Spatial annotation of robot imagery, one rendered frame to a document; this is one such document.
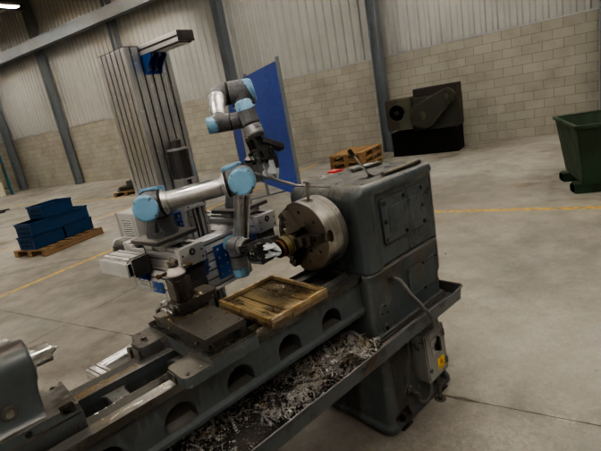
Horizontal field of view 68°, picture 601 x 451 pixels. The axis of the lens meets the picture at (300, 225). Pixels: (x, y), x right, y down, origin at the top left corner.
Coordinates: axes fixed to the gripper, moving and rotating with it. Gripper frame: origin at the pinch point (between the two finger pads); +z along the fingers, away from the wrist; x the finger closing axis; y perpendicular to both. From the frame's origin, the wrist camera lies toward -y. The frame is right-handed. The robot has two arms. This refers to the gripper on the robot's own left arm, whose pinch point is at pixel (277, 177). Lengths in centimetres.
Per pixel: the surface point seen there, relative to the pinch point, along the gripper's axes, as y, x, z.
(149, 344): 72, -16, 40
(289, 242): 10.2, 3.7, 26.9
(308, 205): -1.8, 10.1, 16.1
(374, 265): -18, 16, 51
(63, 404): 105, 0, 41
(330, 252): -1.0, 12.2, 37.6
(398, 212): -42, 20, 35
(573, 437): -60, 51, 157
